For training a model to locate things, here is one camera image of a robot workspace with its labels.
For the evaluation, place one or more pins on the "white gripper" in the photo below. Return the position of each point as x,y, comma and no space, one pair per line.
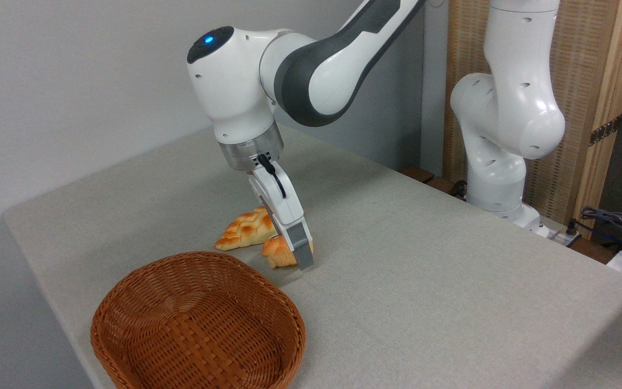
278,200

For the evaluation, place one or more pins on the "round flower-shaped bread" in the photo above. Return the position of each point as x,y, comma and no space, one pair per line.
276,253

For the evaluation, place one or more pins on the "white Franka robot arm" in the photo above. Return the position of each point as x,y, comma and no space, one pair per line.
505,108

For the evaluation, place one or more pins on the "long braided bread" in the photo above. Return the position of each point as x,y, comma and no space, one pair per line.
243,229

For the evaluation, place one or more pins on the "brown woven wicker basket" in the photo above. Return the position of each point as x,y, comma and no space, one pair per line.
197,324

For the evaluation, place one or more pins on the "brown wooden board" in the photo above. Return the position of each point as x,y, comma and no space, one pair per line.
424,177

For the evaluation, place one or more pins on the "dark metal screen hinge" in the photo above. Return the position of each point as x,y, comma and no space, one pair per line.
605,131

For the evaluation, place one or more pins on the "bamboo screen with wooden frame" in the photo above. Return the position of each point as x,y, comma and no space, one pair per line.
581,54

